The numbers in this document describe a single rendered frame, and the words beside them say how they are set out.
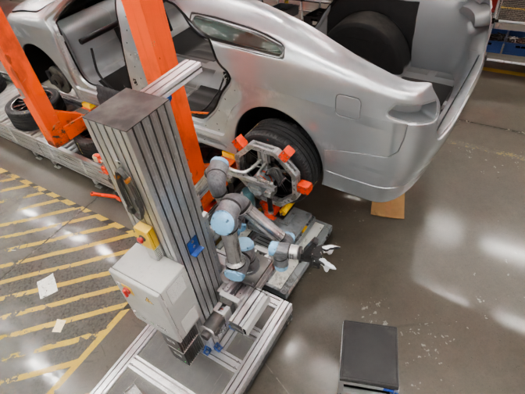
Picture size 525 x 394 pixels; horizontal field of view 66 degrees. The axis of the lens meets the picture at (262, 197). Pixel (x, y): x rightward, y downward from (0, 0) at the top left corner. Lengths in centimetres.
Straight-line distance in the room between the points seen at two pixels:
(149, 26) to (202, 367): 214
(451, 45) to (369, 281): 221
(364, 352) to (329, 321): 55
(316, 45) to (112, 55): 283
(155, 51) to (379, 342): 224
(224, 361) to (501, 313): 205
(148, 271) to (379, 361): 151
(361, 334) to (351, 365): 22
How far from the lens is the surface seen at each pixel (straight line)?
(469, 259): 378
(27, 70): 437
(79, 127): 475
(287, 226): 350
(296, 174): 284
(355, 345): 279
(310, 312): 327
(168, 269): 210
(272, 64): 275
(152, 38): 255
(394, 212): 397
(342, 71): 254
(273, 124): 298
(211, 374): 290
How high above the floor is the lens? 284
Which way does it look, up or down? 44 degrees down
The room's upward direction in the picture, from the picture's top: 8 degrees counter-clockwise
